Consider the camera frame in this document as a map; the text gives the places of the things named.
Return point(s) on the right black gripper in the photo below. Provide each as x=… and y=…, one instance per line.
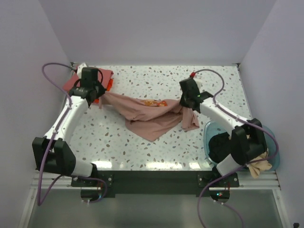
x=182, y=101

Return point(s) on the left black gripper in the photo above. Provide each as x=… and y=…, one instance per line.
x=101, y=91

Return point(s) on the dusty pink printed t-shirt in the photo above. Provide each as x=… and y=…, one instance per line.
x=150, y=119

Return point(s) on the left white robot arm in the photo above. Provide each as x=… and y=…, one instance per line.
x=52, y=152

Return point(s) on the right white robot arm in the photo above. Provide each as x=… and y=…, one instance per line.
x=247, y=140

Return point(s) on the folded salmon pink t-shirt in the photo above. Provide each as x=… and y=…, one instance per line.
x=107, y=75

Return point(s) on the folded orange t-shirt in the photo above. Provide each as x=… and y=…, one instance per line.
x=109, y=86

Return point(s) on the translucent blue plastic bin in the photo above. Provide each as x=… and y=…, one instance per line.
x=212, y=128

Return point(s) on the black t-shirt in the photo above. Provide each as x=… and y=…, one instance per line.
x=219, y=147

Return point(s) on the beige t-shirt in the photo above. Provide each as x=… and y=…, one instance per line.
x=257, y=168

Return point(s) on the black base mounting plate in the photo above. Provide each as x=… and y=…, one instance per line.
x=113, y=183

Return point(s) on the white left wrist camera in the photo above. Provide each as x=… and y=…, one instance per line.
x=80, y=68

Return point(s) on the aluminium front rail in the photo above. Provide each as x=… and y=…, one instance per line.
x=242, y=180

